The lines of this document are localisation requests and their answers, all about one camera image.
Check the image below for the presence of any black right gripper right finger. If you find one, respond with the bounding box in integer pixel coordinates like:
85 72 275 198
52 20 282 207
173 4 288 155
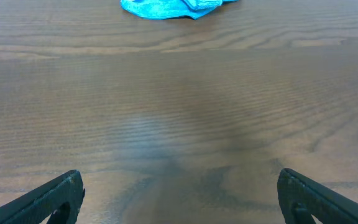
277 168 358 224

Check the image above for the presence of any blue microfiber cloth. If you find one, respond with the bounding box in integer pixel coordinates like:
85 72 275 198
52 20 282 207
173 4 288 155
120 0 237 20

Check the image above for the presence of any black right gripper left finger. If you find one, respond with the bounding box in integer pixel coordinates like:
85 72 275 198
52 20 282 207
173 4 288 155
0 170 85 224

